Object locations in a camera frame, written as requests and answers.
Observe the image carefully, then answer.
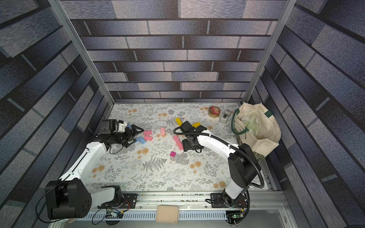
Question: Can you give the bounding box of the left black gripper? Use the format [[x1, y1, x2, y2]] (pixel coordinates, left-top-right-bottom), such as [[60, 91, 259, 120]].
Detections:
[[112, 124, 145, 146]]

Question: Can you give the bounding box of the pink block three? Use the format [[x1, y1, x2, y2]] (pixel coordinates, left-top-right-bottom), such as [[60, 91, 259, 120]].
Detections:
[[177, 141, 183, 151]]

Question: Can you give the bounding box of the pink block five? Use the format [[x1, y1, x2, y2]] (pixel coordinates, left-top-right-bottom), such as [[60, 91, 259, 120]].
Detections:
[[173, 135, 180, 143]]

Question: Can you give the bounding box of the pink block two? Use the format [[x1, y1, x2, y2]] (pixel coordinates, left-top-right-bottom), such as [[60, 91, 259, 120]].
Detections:
[[144, 135, 153, 141]]

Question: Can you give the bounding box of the yellow block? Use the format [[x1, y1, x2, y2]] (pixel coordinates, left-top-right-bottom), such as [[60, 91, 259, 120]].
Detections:
[[192, 122, 201, 128], [175, 118, 182, 126]]

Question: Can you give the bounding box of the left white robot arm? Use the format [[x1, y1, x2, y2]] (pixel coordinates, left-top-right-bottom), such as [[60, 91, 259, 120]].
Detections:
[[45, 120, 144, 220]]

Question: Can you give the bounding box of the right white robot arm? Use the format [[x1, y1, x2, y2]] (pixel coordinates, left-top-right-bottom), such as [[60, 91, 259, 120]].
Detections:
[[182, 132, 265, 208]]

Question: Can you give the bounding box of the blue block three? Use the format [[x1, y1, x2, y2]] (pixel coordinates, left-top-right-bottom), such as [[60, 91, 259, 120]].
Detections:
[[137, 137, 146, 144]]

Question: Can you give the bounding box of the floral table mat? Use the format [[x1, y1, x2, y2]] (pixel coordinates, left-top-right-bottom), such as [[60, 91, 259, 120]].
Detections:
[[86, 103, 237, 192]]

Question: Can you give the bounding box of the round red lid tin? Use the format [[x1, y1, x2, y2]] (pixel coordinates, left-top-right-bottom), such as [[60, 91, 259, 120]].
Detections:
[[208, 106, 221, 118]]

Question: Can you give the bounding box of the small white box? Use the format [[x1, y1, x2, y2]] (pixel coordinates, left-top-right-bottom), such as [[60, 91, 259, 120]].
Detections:
[[219, 109, 231, 124]]

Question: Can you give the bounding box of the cream tote bag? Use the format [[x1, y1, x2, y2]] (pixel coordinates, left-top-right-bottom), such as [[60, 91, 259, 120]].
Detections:
[[231, 103, 281, 162]]

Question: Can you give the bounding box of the beige sponge pad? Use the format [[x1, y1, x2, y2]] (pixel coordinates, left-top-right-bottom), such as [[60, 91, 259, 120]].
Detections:
[[156, 205, 179, 224]]

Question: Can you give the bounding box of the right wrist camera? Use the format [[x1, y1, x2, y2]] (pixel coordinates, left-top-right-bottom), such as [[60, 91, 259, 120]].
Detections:
[[180, 121, 195, 135]]

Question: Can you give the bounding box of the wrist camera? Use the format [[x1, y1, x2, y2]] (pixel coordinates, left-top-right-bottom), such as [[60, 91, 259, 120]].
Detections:
[[180, 121, 195, 135], [99, 119, 127, 135]]

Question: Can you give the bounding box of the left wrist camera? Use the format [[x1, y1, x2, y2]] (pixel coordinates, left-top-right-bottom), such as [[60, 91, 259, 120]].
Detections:
[[99, 119, 127, 135]]

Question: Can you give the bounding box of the aluminium rail base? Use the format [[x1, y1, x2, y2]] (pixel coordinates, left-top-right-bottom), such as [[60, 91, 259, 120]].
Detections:
[[51, 190, 294, 228]]

